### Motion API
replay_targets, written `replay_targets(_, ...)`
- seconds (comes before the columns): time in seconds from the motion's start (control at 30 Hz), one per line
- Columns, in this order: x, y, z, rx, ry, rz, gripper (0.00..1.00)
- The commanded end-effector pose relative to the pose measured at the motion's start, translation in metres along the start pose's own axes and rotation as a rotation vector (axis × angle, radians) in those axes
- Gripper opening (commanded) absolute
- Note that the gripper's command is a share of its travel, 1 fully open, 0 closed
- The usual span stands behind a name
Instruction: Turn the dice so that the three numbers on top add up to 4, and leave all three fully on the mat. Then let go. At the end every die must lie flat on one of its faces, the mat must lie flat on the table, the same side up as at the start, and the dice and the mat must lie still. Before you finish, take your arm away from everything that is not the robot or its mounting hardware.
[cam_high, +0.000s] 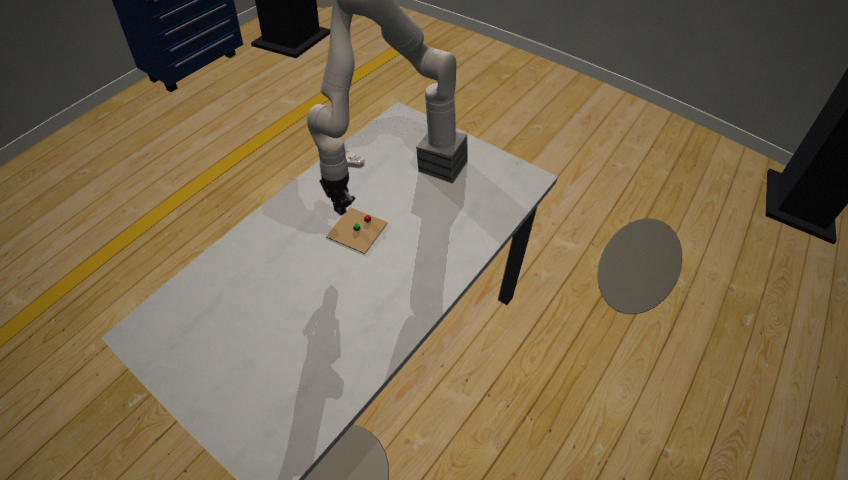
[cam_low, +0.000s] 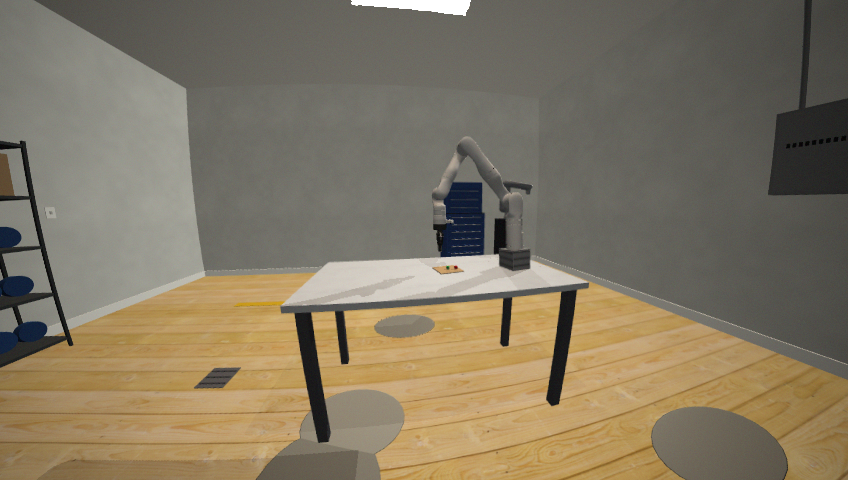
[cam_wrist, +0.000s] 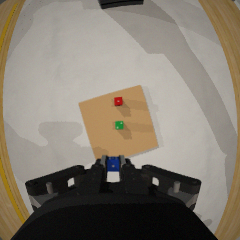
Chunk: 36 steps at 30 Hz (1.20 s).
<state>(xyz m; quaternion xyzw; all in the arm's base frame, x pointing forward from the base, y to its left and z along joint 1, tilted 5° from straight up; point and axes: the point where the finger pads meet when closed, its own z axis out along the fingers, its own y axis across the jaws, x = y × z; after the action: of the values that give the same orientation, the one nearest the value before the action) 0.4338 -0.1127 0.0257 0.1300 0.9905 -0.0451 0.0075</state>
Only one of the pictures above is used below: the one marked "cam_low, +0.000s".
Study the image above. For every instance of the tan flat mat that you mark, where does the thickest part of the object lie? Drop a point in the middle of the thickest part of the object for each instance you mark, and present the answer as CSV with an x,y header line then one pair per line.
x,y
443,270

